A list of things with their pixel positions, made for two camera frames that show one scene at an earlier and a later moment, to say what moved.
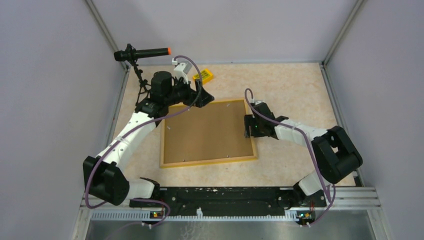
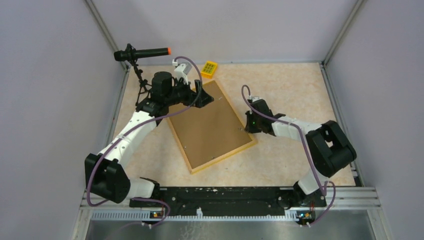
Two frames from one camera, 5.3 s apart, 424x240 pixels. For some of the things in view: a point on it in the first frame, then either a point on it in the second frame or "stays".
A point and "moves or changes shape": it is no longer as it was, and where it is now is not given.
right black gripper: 249,120 stays
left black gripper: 192,94 stays
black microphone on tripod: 130,54 stays
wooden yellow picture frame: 163,165 to 208,135
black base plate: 229,201 stays
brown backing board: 214,130 moves or changes shape
